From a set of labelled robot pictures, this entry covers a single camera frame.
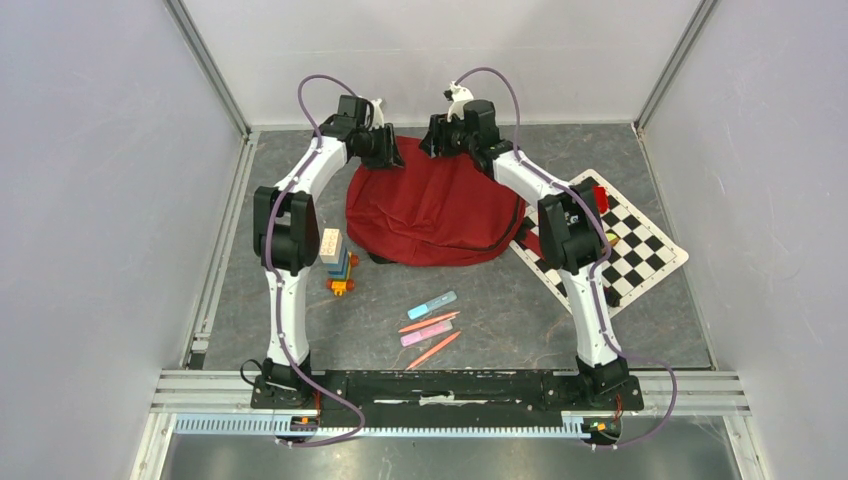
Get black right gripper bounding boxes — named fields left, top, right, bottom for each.
left=418, top=111, right=476, bottom=159

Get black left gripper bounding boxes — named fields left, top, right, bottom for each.
left=356, top=124, right=405, bottom=172

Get red student backpack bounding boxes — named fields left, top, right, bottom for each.
left=345, top=136, right=541, bottom=267

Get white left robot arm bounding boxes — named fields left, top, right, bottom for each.
left=253, top=95, right=405, bottom=408

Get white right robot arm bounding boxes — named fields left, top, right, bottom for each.
left=419, top=100, right=629, bottom=408

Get colourful block tower toy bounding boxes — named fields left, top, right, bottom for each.
left=318, top=228, right=360, bottom=297

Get red toy brick house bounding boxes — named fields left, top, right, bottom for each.
left=592, top=185, right=610, bottom=215

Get blue highlighter pen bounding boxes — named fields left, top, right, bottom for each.
left=407, top=291, right=457, bottom=320

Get orange pen upper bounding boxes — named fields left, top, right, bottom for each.
left=398, top=311, right=460, bottom=334

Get orange pen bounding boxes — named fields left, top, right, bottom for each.
left=406, top=331, right=461, bottom=371
left=398, top=311, right=460, bottom=334

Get pink highlighter pen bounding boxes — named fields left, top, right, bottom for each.
left=400, top=320, right=453, bottom=348

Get black white chessboard mat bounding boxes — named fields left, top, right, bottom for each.
left=510, top=169, right=688, bottom=316

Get orange pen lower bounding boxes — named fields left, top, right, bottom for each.
left=406, top=331, right=461, bottom=371

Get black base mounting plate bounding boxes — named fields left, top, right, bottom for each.
left=250, top=370, right=645, bottom=429

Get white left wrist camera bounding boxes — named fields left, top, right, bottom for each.
left=368, top=98, right=385, bottom=130

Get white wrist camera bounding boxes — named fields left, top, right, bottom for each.
left=443, top=81, right=475, bottom=122
left=368, top=98, right=385, bottom=130

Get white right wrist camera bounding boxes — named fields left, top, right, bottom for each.
left=443, top=81, right=475, bottom=122

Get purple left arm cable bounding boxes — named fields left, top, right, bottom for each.
left=263, top=74, right=367, bottom=449

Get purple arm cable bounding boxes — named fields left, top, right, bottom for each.
left=263, top=74, right=367, bottom=449
left=453, top=66, right=680, bottom=450

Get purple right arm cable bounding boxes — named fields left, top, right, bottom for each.
left=453, top=66, right=680, bottom=450

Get aluminium frame rail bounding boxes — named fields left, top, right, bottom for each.
left=131, top=370, right=767, bottom=479

